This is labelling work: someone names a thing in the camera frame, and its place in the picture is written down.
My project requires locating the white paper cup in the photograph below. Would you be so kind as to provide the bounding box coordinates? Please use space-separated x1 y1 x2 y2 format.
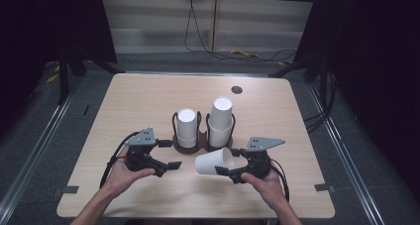
209 96 234 131
207 121 233 150
176 135 198 150
194 147 237 176
175 107 199 141

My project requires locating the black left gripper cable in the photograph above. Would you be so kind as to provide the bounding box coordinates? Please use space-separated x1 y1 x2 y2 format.
99 131 142 189

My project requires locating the person's left hand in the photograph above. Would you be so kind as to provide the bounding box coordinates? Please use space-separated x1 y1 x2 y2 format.
99 145 157 200

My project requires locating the black metal stand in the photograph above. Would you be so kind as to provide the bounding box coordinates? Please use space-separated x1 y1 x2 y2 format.
56 45 126 106
267 55 331 102

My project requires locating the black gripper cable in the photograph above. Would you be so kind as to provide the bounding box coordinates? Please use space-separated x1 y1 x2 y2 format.
99 131 142 189
268 158 291 203

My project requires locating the black floor cable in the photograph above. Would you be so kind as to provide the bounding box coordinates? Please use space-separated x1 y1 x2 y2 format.
183 0 298 63

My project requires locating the grey tape strip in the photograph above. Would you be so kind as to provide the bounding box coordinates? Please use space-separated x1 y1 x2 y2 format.
313 182 336 193
52 184 80 196

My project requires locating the bundle of black cables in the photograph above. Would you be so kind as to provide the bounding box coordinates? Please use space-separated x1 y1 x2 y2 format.
302 70 339 134

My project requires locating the person's right hand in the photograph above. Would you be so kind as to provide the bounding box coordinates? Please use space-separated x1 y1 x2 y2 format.
240 167 286 210

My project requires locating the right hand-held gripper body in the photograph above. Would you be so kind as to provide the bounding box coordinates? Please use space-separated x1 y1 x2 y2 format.
235 136 286 185

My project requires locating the metal floor rail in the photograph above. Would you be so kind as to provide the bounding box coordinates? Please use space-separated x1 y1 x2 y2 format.
306 81 388 225
0 89 76 217

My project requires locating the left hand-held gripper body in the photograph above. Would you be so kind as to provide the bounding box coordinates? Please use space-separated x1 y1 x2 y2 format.
124 126 160 173

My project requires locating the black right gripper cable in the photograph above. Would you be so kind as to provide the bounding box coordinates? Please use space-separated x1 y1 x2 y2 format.
268 158 291 203

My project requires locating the dark brown double cup holder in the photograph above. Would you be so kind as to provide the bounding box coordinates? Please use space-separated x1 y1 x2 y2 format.
170 110 237 156

